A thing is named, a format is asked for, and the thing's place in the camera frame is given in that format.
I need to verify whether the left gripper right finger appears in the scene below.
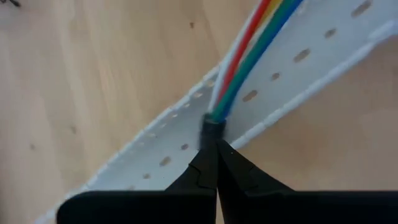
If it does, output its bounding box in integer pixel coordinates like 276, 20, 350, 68
217, 139, 398, 224

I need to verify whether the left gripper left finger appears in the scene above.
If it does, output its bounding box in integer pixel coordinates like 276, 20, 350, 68
56, 141, 218, 224

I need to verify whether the black cable bundle sleeve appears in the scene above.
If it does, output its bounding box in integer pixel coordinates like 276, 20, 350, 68
198, 113, 227, 152

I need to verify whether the white slotted cable duct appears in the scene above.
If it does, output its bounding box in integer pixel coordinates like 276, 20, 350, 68
34, 0, 398, 224

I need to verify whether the yellow cable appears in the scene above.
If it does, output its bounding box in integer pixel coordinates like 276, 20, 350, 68
245, 0, 284, 38

